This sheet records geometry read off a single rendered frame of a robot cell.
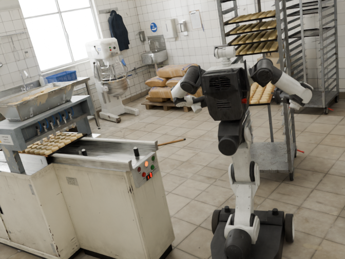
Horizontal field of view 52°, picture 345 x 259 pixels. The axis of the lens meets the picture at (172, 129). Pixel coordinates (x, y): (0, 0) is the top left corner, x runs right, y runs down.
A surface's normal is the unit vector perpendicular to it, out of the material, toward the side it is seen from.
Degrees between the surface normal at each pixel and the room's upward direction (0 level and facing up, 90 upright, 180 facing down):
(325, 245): 0
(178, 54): 90
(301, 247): 0
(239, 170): 86
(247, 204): 48
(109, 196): 90
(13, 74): 90
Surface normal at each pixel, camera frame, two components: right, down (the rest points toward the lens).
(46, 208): 0.84, 0.03
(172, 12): -0.65, 0.36
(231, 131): -0.38, -0.40
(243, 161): -0.32, 0.53
